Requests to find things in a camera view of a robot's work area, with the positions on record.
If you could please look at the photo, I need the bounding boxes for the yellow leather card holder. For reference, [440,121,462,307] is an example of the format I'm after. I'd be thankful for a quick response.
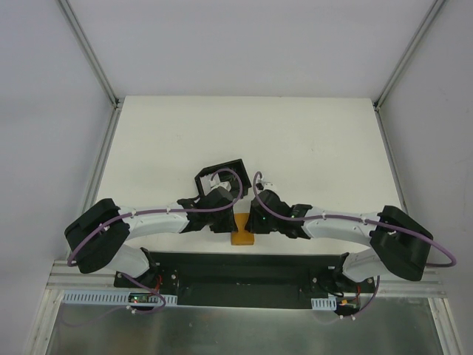
[231,213,255,246]

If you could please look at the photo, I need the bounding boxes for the black plastic card box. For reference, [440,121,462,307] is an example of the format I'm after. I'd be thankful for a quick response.
[194,158,251,198]

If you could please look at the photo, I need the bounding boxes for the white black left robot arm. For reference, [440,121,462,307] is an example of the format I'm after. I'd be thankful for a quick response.
[64,187,237,289]

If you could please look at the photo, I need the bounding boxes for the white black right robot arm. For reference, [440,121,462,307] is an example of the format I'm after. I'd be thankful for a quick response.
[245,183,433,292]

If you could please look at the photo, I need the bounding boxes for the white cards in box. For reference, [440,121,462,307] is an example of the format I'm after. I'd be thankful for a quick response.
[200,175,231,195]

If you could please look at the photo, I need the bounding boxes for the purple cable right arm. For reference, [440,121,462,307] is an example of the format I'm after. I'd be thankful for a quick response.
[252,170,457,322]

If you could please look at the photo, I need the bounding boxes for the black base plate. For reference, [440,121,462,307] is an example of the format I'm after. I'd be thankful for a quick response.
[137,251,375,309]

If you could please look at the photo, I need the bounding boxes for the white cable duct right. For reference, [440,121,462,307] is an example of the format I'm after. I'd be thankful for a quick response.
[310,295,337,311]

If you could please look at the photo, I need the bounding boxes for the white cable duct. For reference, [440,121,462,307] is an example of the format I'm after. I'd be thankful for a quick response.
[62,290,177,307]
[310,295,337,311]

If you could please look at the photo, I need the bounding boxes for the white cable duct left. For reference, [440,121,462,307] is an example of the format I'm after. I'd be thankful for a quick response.
[62,290,177,307]

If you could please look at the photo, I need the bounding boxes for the aluminium frame rail left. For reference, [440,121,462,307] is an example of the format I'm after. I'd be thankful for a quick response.
[55,0,125,260]

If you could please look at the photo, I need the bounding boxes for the aluminium frame rail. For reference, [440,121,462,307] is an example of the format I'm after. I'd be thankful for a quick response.
[374,1,455,231]
[55,0,125,260]

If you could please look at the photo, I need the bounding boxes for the aluminium front cross rail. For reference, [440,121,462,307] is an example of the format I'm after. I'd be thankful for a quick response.
[46,260,447,298]

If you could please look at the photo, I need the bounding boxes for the aluminium frame rail right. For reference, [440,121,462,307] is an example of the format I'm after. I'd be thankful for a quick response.
[374,1,455,231]

